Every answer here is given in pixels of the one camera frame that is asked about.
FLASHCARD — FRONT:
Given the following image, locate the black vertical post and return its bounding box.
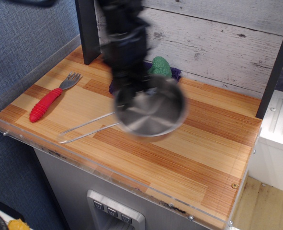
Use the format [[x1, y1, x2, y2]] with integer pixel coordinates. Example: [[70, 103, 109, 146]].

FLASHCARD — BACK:
[[256, 40, 283, 119], [75, 0, 101, 65]]

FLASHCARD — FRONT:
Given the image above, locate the clear acrylic table guard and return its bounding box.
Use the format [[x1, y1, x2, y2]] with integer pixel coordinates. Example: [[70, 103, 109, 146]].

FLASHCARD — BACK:
[[0, 37, 264, 230]]

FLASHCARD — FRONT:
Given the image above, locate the stainless steel pot with handle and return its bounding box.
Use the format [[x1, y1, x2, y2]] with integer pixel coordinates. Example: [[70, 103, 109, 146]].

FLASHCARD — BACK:
[[57, 75, 188, 144]]

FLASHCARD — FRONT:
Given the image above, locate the grey toy fridge dispenser panel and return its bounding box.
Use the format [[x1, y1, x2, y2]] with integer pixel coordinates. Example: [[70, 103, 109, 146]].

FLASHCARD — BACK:
[[87, 190, 146, 230]]

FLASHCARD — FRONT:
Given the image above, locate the red-handled metal fork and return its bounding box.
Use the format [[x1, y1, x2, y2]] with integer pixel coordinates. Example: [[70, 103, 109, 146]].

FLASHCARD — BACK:
[[29, 72, 82, 123]]

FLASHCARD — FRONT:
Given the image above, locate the black vertical post left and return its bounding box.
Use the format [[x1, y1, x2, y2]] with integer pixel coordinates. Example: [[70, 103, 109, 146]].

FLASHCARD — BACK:
[[75, 0, 101, 65]]

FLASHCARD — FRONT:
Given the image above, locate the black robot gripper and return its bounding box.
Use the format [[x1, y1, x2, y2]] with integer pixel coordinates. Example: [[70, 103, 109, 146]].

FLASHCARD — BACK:
[[97, 0, 148, 78]]

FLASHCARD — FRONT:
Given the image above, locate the white appliance at right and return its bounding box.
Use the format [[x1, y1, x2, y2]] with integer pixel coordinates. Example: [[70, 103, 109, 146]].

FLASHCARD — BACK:
[[248, 90, 283, 191]]

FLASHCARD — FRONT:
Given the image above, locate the purple cloth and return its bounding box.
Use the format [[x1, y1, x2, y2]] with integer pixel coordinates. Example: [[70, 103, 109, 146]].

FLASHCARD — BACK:
[[109, 62, 181, 94]]

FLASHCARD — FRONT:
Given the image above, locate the black vertical post right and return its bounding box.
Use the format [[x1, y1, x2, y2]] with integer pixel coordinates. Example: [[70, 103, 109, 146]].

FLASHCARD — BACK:
[[256, 40, 283, 119]]

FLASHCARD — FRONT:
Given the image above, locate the yellow object bottom left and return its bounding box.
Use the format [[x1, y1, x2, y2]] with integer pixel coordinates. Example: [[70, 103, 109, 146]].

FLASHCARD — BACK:
[[8, 219, 31, 230]]

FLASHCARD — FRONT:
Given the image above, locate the green toy vegetable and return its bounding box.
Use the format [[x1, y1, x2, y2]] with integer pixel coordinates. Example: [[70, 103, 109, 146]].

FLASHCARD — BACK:
[[148, 57, 172, 78]]

